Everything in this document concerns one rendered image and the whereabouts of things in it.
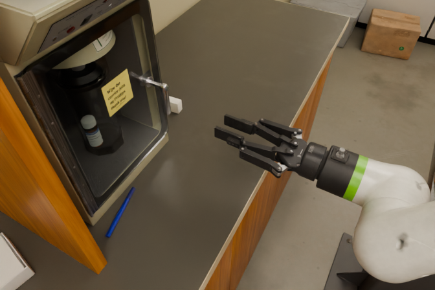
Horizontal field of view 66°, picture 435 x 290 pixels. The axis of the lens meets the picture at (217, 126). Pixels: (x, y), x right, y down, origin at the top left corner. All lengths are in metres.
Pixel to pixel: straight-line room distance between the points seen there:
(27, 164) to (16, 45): 0.16
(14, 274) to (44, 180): 0.34
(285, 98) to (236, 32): 0.47
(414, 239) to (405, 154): 1.97
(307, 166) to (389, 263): 0.22
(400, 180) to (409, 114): 2.16
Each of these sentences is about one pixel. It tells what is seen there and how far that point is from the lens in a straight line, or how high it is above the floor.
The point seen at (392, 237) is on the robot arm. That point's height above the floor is 1.22.
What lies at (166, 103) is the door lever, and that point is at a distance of 0.79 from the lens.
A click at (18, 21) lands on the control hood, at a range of 0.45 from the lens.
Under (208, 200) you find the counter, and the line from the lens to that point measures 0.87.
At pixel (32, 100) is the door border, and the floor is 1.34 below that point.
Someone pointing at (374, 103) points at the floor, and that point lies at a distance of 2.81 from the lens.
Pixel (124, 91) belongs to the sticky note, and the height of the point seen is 1.23.
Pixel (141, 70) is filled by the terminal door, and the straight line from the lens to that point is 0.76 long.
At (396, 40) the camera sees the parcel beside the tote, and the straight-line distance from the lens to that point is 3.31.
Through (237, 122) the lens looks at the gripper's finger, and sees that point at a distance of 0.75.
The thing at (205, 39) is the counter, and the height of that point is 0.94.
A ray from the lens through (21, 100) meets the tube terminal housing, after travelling 0.60.
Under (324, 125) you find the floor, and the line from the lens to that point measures 2.48.
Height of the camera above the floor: 1.68
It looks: 45 degrees down
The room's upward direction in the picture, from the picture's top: straight up
